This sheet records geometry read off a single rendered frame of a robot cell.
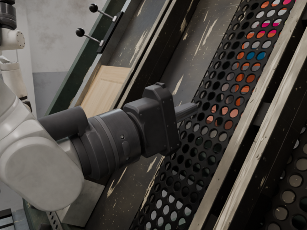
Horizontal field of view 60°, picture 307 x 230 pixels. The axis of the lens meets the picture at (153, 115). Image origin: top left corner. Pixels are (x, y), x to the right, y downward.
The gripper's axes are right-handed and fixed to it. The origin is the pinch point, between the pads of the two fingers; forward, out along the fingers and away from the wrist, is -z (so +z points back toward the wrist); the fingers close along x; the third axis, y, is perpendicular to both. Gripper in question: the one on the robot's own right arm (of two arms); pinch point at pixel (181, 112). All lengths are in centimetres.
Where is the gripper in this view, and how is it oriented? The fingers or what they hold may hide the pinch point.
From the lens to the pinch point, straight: 46.5
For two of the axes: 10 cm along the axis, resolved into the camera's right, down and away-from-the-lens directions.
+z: -8.2, 3.2, -4.7
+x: -1.7, -9.3, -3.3
